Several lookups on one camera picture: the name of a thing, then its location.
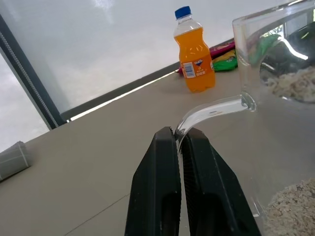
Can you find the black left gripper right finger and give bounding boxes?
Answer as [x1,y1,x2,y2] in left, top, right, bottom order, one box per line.
[180,127,261,236]

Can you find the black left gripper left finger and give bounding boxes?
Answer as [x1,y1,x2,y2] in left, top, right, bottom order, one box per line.
[124,126,182,236]

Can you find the clear glass pitcher with oats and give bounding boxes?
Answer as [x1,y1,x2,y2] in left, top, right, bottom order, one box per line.
[174,0,315,236]

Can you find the oatmeal flakes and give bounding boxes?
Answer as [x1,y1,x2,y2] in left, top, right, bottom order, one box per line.
[259,66,315,236]

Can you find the green snack packet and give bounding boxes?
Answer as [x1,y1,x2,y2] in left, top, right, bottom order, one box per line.
[212,49,238,72]

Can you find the orange soda bottle blue cap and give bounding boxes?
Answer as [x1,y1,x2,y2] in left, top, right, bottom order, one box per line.
[173,6,216,93]

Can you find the magenta snack packet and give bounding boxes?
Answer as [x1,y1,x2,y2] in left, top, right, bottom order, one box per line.
[175,40,236,78]

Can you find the grey ribbed box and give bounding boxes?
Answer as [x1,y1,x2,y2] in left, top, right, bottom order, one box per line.
[0,141,32,182]

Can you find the dark grey window frame post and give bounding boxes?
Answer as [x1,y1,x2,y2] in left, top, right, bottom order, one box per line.
[0,13,67,130]

